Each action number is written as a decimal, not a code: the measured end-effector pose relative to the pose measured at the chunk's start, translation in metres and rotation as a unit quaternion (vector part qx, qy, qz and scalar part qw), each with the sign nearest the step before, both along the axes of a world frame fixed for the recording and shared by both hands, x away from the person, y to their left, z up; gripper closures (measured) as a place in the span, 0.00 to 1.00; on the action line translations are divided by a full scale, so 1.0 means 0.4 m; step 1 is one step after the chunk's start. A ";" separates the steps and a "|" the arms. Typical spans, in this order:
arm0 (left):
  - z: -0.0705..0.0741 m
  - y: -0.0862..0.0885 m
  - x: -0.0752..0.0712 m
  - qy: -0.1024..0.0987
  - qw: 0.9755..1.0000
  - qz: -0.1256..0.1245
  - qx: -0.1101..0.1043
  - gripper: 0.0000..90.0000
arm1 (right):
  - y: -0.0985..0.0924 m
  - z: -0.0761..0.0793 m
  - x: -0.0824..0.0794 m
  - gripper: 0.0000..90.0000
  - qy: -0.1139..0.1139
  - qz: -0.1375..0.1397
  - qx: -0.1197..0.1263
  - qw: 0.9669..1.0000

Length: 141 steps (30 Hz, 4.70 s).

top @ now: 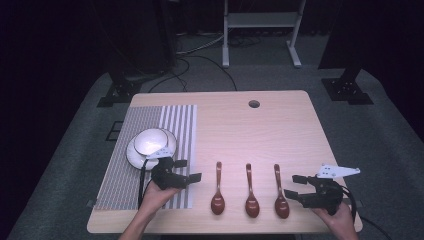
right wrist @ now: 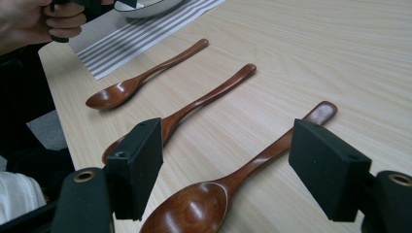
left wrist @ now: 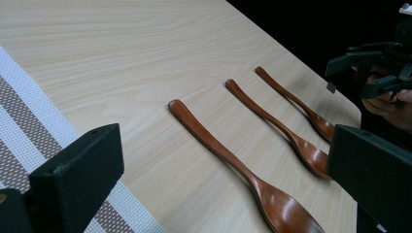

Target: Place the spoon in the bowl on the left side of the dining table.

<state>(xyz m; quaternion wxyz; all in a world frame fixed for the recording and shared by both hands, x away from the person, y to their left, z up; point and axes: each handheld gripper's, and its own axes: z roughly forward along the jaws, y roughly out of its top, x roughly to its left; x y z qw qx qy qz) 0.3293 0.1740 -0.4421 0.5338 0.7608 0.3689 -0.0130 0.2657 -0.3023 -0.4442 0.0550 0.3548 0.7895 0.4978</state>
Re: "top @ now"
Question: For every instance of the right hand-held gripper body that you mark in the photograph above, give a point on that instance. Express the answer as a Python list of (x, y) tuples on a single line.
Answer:
[(325, 195)]

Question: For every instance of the grey striped placemat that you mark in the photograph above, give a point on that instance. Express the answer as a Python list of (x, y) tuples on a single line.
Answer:
[(126, 173)]

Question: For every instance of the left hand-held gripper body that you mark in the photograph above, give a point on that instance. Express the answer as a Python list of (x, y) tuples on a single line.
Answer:
[(166, 178)]

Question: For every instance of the white plate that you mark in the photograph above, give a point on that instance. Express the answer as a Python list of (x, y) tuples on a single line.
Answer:
[(136, 160)]

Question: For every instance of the person's left hand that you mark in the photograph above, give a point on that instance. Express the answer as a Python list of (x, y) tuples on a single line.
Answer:
[(155, 198)]

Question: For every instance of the dark cabinet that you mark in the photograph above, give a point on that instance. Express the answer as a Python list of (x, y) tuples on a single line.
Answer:
[(153, 33)]

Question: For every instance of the white bowl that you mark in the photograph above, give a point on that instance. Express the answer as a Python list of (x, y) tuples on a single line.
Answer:
[(150, 141)]

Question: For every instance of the person's right hand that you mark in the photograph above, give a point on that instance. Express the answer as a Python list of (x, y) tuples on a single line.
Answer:
[(341, 221)]

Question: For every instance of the black stand base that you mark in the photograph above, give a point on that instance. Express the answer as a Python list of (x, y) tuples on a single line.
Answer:
[(120, 91), (346, 88)]

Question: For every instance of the white metal stand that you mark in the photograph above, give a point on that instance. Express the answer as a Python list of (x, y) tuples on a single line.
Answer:
[(261, 19)]

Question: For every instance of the brown wooden spoon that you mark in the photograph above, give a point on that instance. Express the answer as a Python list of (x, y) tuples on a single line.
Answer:
[(218, 200), (252, 205), (281, 206)]

